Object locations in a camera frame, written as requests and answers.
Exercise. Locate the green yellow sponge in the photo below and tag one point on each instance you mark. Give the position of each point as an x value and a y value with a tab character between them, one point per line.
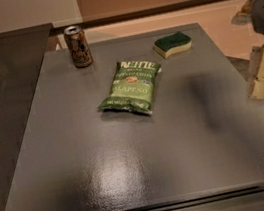
172	44

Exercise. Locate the brown drink can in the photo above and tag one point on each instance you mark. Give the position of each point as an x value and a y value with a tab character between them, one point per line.
78	46

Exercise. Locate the dark side counter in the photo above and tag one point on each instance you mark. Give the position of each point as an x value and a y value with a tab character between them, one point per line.
21	56

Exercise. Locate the green jalapeno chip bag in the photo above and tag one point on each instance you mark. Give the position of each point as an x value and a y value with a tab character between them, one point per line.
132	87

